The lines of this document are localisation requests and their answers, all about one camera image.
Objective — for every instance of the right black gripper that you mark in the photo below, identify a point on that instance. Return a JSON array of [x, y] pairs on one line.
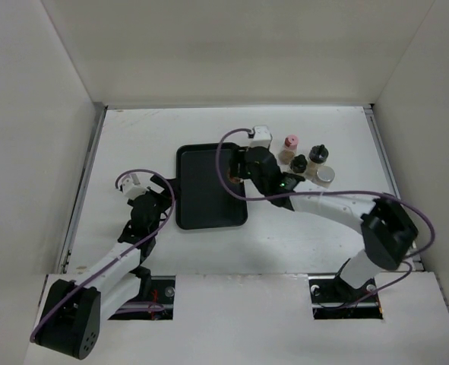
[[238, 157]]

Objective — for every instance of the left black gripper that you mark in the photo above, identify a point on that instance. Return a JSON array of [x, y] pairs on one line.
[[166, 199]]

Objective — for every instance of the red-label white-lid jar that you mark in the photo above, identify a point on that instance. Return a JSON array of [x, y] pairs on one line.
[[233, 179]]

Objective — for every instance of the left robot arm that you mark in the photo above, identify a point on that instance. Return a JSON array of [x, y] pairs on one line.
[[118, 285]]

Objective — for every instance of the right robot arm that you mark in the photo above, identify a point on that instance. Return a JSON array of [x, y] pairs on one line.
[[386, 229]]

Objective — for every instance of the black rectangular tray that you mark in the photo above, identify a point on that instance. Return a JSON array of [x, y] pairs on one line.
[[203, 203]]

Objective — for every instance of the pink-cap spice bottle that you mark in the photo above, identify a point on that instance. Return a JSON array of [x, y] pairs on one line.
[[288, 150]]

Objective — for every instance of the black-cap spice bottle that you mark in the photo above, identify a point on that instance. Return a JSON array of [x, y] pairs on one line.
[[298, 165]]

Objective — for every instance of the black-knob grinder bottle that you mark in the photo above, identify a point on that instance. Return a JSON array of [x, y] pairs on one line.
[[317, 157]]

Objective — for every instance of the silver-lid blue-label jar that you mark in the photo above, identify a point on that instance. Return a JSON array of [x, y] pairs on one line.
[[324, 176]]

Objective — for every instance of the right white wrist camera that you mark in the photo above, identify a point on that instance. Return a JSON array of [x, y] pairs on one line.
[[260, 137]]

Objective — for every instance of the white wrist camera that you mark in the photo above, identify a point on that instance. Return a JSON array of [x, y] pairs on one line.
[[260, 137], [130, 186]]

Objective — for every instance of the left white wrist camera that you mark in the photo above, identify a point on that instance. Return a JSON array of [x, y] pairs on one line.
[[130, 186]]

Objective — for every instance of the left metal side rail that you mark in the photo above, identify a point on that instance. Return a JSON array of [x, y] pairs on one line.
[[68, 241]]

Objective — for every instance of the metal side rail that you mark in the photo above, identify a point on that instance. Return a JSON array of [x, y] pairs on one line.
[[385, 163], [68, 241]]

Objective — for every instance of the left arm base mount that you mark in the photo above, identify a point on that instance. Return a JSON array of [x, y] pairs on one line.
[[154, 301]]

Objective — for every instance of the right metal side rail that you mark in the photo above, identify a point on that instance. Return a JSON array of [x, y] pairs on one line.
[[385, 163]]

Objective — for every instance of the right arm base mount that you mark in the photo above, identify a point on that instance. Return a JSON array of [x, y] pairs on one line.
[[333, 299]]

